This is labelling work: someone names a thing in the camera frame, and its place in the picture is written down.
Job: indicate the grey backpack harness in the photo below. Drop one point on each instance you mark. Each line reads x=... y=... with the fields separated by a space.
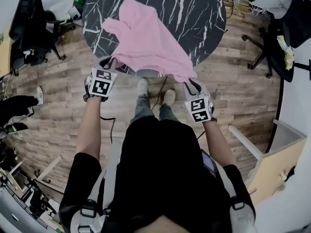
x=110 y=178

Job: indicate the light grey smartphone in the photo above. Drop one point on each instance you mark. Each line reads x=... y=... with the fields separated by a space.
x=74 y=13

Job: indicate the black phone with lit screen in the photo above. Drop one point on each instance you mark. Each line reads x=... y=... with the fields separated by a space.
x=208 y=162

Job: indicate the wooden desk with white legs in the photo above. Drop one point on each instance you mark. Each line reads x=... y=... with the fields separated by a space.
x=279 y=164

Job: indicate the black and green device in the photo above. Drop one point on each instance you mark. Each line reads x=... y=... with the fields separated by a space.
x=15 y=128

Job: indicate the round black marble table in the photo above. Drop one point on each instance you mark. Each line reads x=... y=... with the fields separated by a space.
x=194 y=13

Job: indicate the person's right shoe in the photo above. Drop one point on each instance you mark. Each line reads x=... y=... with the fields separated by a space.
x=168 y=97

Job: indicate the person's right leg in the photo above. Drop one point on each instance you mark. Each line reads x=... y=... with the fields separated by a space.
x=167 y=113

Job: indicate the person's leg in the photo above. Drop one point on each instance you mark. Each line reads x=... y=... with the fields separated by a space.
x=167 y=113
x=142 y=108
x=14 y=108

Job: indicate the black mesh office chair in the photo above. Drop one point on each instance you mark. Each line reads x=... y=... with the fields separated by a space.
x=26 y=28
x=298 y=21

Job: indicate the person's left hand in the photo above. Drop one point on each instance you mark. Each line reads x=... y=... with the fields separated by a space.
x=86 y=91

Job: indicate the person's left forearm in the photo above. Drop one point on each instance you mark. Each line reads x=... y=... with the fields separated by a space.
x=90 y=125

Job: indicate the small cream flower bunch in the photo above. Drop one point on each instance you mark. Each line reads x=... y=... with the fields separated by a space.
x=283 y=175

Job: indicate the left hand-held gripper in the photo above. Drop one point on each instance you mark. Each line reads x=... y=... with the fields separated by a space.
x=100 y=82

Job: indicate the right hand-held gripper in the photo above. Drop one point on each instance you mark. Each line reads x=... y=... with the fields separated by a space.
x=199 y=109

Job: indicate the white plastic box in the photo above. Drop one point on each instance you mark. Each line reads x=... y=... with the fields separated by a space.
x=59 y=10

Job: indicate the person's right forearm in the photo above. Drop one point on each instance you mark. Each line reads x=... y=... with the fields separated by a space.
x=218 y=142

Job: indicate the person's left leg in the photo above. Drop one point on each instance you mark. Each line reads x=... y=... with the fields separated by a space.
x=142 y=108

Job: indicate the light wooden desk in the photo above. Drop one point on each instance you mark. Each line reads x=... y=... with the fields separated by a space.
x=5 y=54

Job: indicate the pale yellow flower bouquet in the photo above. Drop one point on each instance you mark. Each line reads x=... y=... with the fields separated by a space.
x=288 y=54

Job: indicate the person's right hand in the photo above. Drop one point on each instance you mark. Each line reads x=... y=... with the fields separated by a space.
x=212 y=111

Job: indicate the pink sweatshirt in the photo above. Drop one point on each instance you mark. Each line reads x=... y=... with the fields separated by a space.
x=150 y=38

